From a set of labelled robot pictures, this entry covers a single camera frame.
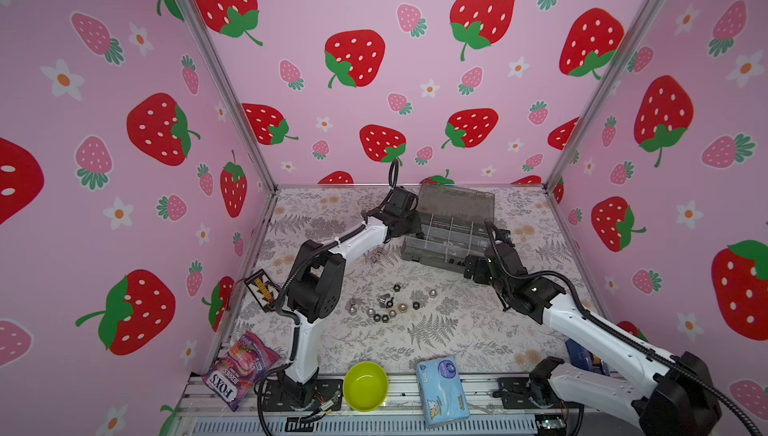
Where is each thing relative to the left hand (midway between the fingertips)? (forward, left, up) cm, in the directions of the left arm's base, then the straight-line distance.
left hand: (419, 221), depth 96 cm
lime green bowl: (-45, +15, -12) cm, 49 cm away
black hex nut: (-27, +13, -12) cm, 33 cm away
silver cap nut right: (-19, -4, -12) cm, 23 cm away
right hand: (-16, -15, +3) cm, 23 cm away
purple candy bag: (-44, +49, -10) cm, 66 cm away
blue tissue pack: (-48, -4, -5) cm, 49 cm away
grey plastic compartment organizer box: (+11, -15, -16) cm, 24 cm away
